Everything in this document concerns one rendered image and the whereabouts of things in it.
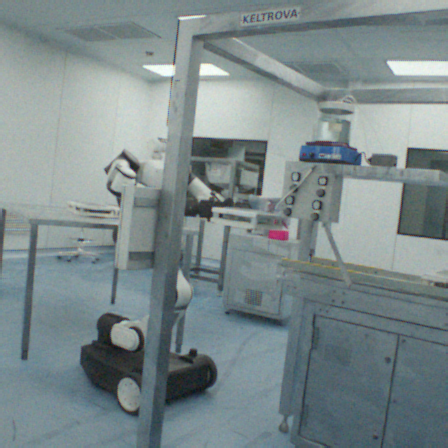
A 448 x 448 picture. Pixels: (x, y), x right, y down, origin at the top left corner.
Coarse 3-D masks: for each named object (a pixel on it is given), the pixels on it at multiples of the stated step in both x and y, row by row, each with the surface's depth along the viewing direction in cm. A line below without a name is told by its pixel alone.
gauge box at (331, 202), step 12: (288, 180) 213; (300, 180) 210; (312, 180) 207; (336, 180) 205; (288, 192) 213; (300, 192) 210; (312, 192) 207; (336, 192) 206; (300, 204) 210; (324, 204) 204; (336, 204) 208; (288, 216) 213; (300, 216) 210; (324, 216) 204; (336, 216) 209
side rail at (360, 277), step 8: (288, 264) 216; (296, 264) 214; (304, 264) 212; (320, 272) 207; (328, 272) 205; (336, 272) 203; (352, 272) 200; (360, 280) 198; (368, 280) 196; (376, 280) 194; (384, 280) 192; (392, 280) 190; (400, 280) 188; (400, 288) 188; (408, 288) 187; (416, 288) 185; (424, 288) 183; (432, 288) 182; (440, 288) 180
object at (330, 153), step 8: (312, 144) 214; (320, 144) 212; (328, 144) 210; (336, 144) 208; (344, 144) 208; (304, 152) 215; (312, 152) 212; (320, 152) 211; (328, 152) 209; (336, 152) 207; (344, 152) 205; (352, 152) 211; (304, 160) 215; (312, 160) 212; (320, 160) 210; (328, 160) 208; (336, 160) 206; (344, 160) 206; (352, 160) 212; (360, 160) 219
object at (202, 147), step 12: (204, 144) 828; (216, 144) 818; (228, 144) 808; (204, 156) 828; (216, 156) 818; (228, 156) 808; (240, 156) 799; (252, 156) 789; (264, 156) 780; (192, 168) 839; (204, 168) 828; (240, 168) 798; (264, 168) 780; (216, 192) 818
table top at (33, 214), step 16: (16, 208) 363; (32, 208) 383; (48, 208) 405; (64, 208) 430; (32, 224) 297; (48, 224) 302; (64, 224) 307; (80, 224) 311; (96, 224) 316; (112, 224) 322
